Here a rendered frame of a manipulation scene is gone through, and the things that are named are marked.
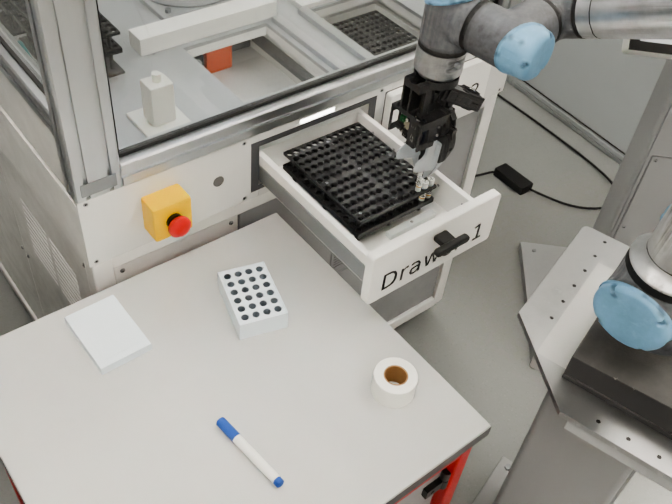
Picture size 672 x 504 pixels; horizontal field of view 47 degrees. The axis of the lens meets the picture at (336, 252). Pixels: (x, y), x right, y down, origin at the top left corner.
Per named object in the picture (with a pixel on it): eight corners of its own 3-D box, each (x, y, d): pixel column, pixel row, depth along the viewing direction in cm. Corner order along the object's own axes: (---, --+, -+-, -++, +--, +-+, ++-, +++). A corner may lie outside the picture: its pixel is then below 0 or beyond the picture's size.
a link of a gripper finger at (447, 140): (423, 154, 130) (431, 110, 124) (431, 150, 131) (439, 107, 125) (443, 168, 128) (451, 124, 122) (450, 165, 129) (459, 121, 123)
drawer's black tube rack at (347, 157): (430, 211, 142) (436, 185, 138) (356, 249, 134) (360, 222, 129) (354, 148, 154) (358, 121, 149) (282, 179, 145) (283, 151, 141)
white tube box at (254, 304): (287, 327, 130) (288, 312, 128) (239, 340, 128) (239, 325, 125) (263, 275, 138) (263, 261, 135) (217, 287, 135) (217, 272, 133)
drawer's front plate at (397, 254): (488, 238, 141) (502, 192, 133) (366, 306, 127) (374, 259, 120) (481, 232, 142) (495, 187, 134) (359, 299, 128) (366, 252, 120)
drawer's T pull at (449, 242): (469, 241, 129) (471, 235, 128) (437, 259, 125) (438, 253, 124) (454, 228, 130) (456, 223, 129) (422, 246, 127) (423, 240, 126)
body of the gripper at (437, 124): (385, 131, 126) (396, 67, 118) (424, 115, 131) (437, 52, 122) (416, 157, 123) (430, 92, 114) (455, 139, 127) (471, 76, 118)
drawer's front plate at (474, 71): (483, 99, 173) (494, 56, 165) (384, 142, 159) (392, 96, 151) (477, 96, 174) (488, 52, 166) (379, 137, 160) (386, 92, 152)
